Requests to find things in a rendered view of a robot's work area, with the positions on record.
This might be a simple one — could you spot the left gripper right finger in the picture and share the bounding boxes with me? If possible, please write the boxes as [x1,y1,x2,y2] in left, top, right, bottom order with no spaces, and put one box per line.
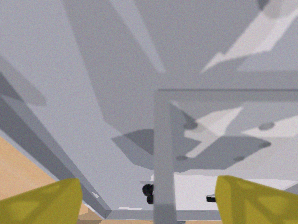
[215,175,298,224]

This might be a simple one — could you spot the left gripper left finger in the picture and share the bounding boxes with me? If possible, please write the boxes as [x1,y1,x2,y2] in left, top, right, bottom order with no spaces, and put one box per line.
[0,178,83,224]

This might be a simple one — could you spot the grey metal l-bracket with holes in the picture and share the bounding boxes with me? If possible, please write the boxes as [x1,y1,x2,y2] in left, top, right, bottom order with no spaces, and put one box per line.
[153,91,298,224]

